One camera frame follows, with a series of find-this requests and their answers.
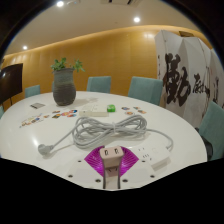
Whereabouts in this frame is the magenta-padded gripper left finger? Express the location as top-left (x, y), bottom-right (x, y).
top-left (64, 145), bottom-right (106, 190)

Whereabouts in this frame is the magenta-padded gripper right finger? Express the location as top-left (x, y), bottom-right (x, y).
top-left (118, 145), bottom-right (160, 190)

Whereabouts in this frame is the beige charger block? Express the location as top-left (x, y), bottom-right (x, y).
top-left (99, 145), bottom-right (125, 190)

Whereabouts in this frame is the white power strip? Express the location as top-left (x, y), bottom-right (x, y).
top-left (131, 143), bottom-right (172, 169)

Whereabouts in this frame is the teal chairs group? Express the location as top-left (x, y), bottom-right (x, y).
top-left (0, 75), bottom-right (164, 119)

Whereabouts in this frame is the potted plant in grey vase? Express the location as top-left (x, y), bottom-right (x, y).
top-left (50, 57), bottom-right (86, 107)

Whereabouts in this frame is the grey table socket panel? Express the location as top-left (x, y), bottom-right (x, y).
top-left (29, 102), bottom-right (46, 110)

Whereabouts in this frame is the teal chair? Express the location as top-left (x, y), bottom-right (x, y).
top-left (198, 100), bottom-right (224, 162)

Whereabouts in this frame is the white calligraphy folding screen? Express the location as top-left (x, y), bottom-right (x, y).
top-left (153, 29), bottom-right (224, 120)

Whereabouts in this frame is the round ceiling lights group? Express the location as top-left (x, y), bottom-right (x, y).
top-left (21, 0), bottom-right (142, 51)

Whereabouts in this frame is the ceiling air conditioner vent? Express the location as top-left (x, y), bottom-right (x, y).
top-left (99, 0), bottom-right (142, 6)

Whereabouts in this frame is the grey coiled power cable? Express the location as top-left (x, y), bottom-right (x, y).
top-left (37, 114), bottom-right (175, 157)

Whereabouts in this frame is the black wall television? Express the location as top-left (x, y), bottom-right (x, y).
top-left (0, 63), bottom-right (24, 105)

